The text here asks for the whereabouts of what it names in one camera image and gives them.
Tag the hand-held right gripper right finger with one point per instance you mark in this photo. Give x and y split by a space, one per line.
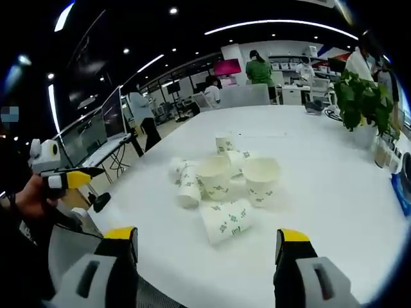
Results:
321 282

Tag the long ceiling light strip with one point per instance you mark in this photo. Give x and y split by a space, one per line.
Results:
282 23

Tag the white cabinet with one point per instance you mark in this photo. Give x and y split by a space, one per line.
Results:
293 95

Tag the green potted plant white pot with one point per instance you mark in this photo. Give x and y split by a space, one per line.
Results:
361 96

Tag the clear glass jars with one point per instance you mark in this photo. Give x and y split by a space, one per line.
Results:
383 154

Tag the tall dark monitor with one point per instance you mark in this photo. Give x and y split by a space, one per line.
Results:
113 114

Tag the white office chair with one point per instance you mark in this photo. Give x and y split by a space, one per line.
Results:
201 102

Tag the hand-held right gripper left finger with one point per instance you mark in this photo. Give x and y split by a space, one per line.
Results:
86 282

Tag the blue box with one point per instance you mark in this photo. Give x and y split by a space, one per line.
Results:
401 192

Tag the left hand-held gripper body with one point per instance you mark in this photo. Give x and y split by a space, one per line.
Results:
43 157

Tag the large dark monitor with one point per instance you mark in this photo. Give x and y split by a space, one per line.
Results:
83 139

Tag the black device on table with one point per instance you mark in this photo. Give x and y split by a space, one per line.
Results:
314 106

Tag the black clamp device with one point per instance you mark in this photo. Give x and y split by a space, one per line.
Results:
101 200

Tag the pink wall screen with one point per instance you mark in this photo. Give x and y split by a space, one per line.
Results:
227 66

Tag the pile of white paper cups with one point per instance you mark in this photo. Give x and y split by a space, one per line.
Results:
213 179

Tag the person's left hand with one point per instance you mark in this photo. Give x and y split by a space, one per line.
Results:
32 202

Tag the grey chair backrest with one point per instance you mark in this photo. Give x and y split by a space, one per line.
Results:
244 95

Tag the white monitor desk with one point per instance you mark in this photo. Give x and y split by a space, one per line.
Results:
107 147

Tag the white table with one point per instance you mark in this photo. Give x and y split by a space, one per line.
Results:
321 199

